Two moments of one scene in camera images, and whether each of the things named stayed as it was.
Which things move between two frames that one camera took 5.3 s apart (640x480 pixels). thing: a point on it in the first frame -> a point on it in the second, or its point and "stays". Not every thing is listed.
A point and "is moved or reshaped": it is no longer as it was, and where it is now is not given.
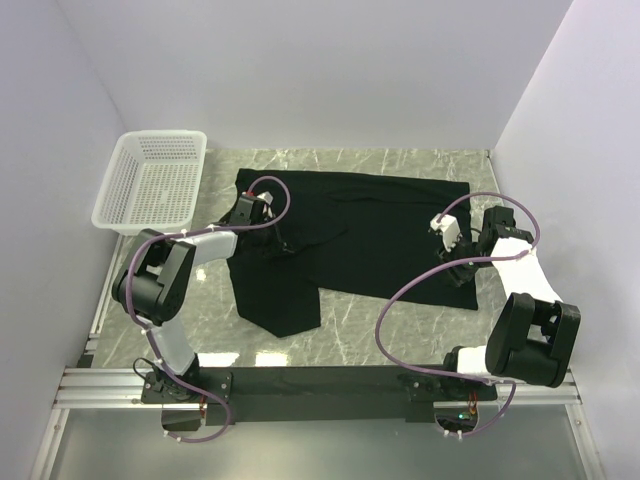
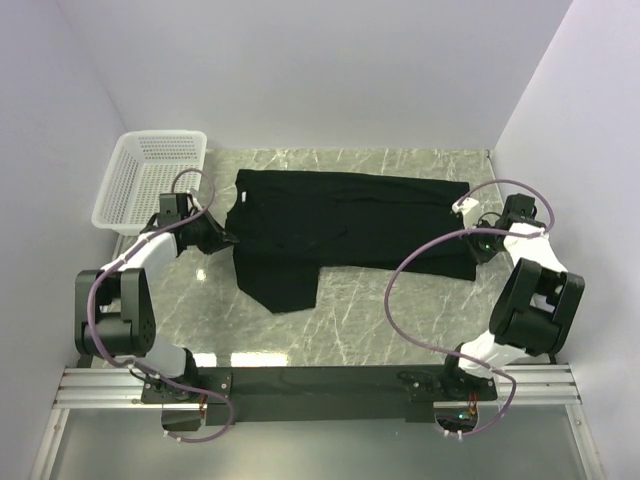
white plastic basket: [153, 182] stays
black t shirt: [380, 237] is moved or reshaped
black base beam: [316, 394] stays
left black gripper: [278, 241] -> [218, 237]
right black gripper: [457, 275] -> [479, 255]
